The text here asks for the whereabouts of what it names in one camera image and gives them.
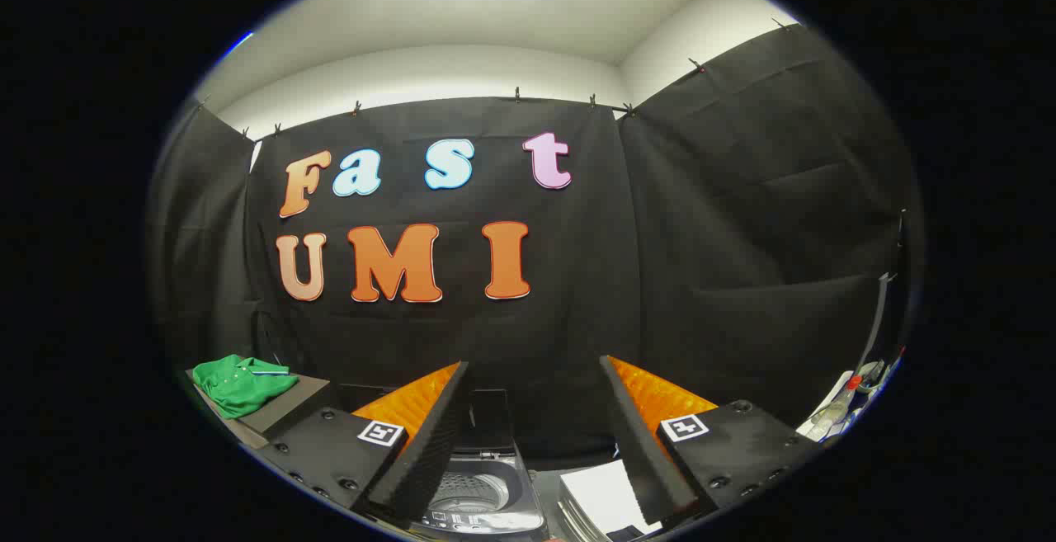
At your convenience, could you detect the green polo shirt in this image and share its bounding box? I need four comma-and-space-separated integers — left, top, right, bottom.
192, 354, 299, 420

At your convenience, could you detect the black backdrop cloth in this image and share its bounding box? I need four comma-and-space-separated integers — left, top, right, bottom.
147, 22, 925, 460

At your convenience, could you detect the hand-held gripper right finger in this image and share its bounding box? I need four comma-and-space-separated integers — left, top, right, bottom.
599, 354, 819, 528

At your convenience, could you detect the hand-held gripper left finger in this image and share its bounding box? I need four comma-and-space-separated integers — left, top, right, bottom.
254, 361, 475, 526

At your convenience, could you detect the clear bottle red cap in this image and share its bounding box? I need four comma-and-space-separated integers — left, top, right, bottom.
813, 375, 864, 429

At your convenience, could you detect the white flat sheet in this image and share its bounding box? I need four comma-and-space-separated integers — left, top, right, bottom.
795, 370, 860, 443

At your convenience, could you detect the grey side table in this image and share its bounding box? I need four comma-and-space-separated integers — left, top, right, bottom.
186, 369, 332, 449

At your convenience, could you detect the grey washing machine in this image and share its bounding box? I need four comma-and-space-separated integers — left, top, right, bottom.
408, 443, 570, 541

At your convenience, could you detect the white paper stack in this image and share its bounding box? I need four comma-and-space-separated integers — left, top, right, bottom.
559, 460, 665, 541

